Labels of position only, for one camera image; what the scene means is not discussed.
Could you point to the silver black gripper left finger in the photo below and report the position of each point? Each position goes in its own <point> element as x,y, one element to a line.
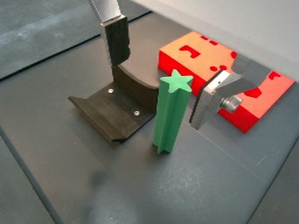
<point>114,29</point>

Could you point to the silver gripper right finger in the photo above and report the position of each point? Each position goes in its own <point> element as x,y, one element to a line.
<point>219,92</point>

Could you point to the green star-shaped peg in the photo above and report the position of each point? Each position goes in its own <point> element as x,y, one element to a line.
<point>173,99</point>

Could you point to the black curved peg holder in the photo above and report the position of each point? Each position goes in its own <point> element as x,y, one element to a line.
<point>121,107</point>

